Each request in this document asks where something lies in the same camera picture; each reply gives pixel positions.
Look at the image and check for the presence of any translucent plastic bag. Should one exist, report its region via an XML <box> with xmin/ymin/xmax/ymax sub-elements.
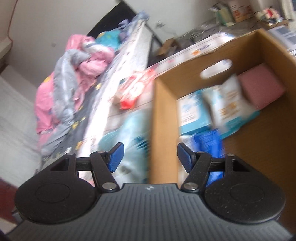
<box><xmin>97</xmin><ymin>111</ymin><xmax>153</xmax><ymax>186</ymax></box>

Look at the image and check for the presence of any blue wet wipes pack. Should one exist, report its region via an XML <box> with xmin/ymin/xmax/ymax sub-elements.
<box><xmin>177</xmin><ymin>89</ymin><xmax>260</xmax><ymax>137</ymax></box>

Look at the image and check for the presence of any pale green box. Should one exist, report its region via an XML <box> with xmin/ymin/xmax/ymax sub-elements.
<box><xmin>218</xmin><ymin>5</ymin><xmax>234</xmax><ymax>26</ymax></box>

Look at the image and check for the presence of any blue carton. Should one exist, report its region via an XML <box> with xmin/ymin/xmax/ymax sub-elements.
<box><xmin>194</xmin><ymin>128</ymin><xmax>226</xmax><ymax>186</ymax></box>

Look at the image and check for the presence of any black headboard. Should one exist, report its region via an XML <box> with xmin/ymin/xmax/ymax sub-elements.
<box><xmin>87</xmin><ymin>1</ymin><xmax>162</xmax><ymax>47</ymax></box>

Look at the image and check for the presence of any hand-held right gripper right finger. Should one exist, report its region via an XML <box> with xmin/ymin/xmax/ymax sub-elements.
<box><xmin>177</xmin><ymin>142</ymin><xmax>251</xmax><ymax>193</ymax></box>

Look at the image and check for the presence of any red wet wipes pack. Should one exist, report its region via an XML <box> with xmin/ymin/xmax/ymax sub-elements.
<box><xmin>113</xmin><ymin>70</ymin><xmax>158</xmax><ymax>110</ymax></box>

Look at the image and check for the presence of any white printed packet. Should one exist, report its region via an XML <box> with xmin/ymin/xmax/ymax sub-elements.
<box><xmin>201</xmin><ymin>74</ymin><xmax>253</xmax><ymax>136</ymax></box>

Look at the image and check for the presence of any orange white carton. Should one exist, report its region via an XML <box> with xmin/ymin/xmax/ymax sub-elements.
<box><xmin>229</xmin><ymin>0</ymin><xmax>253</xmax><ymax>22</ymax></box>

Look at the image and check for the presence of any small open cardboard box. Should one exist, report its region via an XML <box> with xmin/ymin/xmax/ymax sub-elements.
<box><xmin>155</xmin><ymin>38</ymin><xmax>183</xmax><ymax>57</ymax></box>

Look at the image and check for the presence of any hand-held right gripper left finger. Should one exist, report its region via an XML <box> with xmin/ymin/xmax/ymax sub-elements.
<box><xmin>50</xmin><ymin>142</ymin><xmax>125</xmax><ymax>192</ymax></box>

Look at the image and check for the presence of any grey patterned bed quilt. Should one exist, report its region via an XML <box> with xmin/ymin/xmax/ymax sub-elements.
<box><xmin>82</xmin><ymin>17</ymin><xmax>153</xmax><ymax>149</ymax></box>

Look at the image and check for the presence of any pink rectangular box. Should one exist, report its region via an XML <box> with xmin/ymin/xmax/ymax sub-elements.
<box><xmin>238</xmin><ymin>64</ymin><xmax>285</xmax><ymax>110</ymax></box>

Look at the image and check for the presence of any large cardboard box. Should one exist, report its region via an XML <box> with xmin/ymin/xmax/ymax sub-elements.
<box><xmin>149</xmin><ymin>28</ymin><xmax>296</xmax><ymax>223</ymax></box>

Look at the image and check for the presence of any blue purple cloth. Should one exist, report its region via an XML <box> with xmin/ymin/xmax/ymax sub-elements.
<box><xmin>118</xmin><ymin>11</ymin><xmax>151</xmax><ymax>30</ymax></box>

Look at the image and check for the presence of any pink floral quilt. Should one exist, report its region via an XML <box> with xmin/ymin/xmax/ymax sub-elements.
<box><xmin>35</xmin><ymin>35</ymin><xmax>116</xmax><ymax>158</ymax></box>

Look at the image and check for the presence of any grey blanket with yellow print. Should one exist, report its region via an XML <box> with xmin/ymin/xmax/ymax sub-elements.
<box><xmin>35</xmin><ymin>76</ymin><xmax>109</xmax><ymax>172</ymax></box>

